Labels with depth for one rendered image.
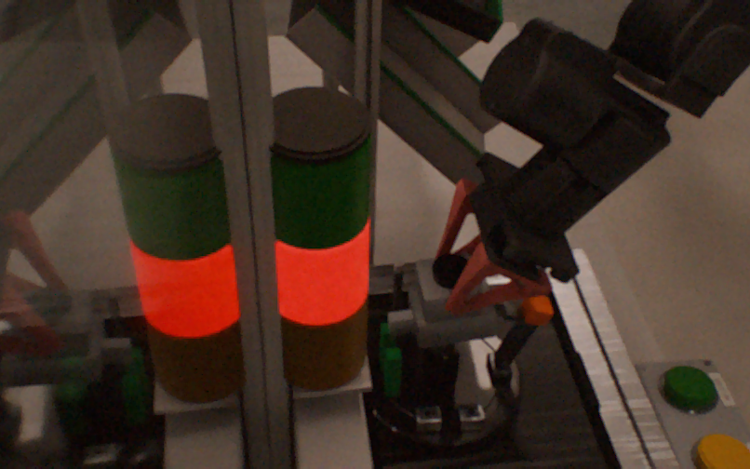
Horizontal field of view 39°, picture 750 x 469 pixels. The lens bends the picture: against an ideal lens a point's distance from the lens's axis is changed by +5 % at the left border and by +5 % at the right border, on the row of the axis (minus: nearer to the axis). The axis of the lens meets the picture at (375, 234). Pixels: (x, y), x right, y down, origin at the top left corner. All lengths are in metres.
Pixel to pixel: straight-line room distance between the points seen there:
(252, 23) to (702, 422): 0.64
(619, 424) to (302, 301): 0.49
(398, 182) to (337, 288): 0.79
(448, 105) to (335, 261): 0.65
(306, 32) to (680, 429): 0.46
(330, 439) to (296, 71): 0.97
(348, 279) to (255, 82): 0.11
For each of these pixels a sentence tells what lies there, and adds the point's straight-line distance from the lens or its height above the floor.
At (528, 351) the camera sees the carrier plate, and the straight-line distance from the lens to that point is 0.94.
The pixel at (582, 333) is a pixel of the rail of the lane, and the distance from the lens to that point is 0.97.
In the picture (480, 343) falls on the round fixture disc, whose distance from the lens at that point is 0.91.
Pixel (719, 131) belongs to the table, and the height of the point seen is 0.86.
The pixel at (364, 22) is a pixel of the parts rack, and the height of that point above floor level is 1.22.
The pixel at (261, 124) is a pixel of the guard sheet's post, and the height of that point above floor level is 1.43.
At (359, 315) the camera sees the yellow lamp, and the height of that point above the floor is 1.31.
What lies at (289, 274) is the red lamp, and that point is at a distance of 0.47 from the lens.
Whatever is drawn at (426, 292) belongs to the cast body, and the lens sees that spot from 0.78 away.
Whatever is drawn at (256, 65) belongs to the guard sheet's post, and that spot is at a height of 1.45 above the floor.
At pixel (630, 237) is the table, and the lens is 1.23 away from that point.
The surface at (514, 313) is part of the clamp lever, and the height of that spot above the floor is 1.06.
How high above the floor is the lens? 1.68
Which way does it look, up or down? 43 degrees down
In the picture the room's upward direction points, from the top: 2 degrees clockwise
